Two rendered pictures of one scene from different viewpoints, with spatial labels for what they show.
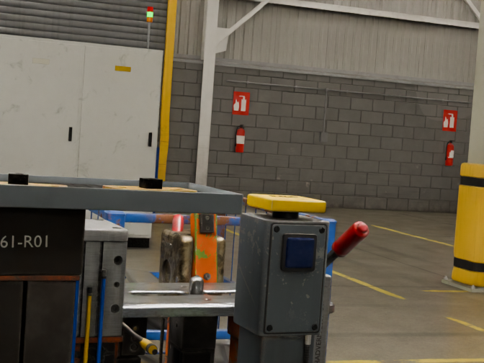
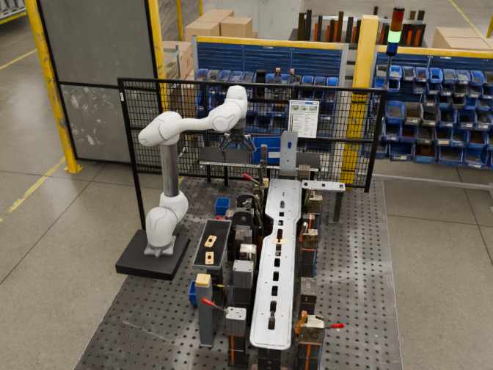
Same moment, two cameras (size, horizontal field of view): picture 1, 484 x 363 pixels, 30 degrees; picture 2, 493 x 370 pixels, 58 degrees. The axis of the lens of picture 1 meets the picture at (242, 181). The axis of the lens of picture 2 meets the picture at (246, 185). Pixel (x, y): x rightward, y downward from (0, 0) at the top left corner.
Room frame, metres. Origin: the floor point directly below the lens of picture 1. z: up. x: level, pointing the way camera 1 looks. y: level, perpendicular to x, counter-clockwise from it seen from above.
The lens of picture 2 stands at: (1.83, -1.24, 2.69)
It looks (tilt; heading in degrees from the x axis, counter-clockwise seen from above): 34 degrees down; 120
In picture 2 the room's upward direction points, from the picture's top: straight up
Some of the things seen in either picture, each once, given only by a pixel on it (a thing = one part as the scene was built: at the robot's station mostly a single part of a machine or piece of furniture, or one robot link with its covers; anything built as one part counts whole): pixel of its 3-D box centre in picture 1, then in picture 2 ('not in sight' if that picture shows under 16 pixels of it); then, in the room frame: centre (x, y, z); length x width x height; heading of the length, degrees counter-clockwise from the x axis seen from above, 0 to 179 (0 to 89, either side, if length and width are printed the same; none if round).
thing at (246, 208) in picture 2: not in sight; (245, 235); (0.78, 0.55, 0.94); 0.18 x 0.13 x 0.49; 114
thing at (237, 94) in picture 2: not in sight; (235, 102); (0.74, 0.53, 1.80); 0.13 x 0.11 x 0.16; 103
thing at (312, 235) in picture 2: not in sight; (308, 253); (1.14, 0.66, 0.87); 0.12 x 0.09 x 0.35; 24
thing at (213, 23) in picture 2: not in sight; (224, 53); (-1.98, 4.57, 0.52); 1.20 x 0.80 x 1.05; 106
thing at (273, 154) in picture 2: not in sight; (274, 150); (0.56, 1.32, 1.10); 0.30 x 0.17 x 0.13; 31
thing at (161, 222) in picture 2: not in sight; (159, 224); (0.24, 0.38, 0.92); 0.18 x 0.16 x 0.22; 102
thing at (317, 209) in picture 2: not in sight; (312, 218); (1.03, 0.99, 0.87); 0.12 x 0.09 x 0.35; 24
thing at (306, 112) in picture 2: not in sight; (303, 118); (0.69, 1.51, 1.30); 0.23 x 0.02 x 0.31; 24
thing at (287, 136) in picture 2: not in sight; (287, 153); (0.73, 1.21, 1.17); 0.12 x 0.01 x 0.34; 24
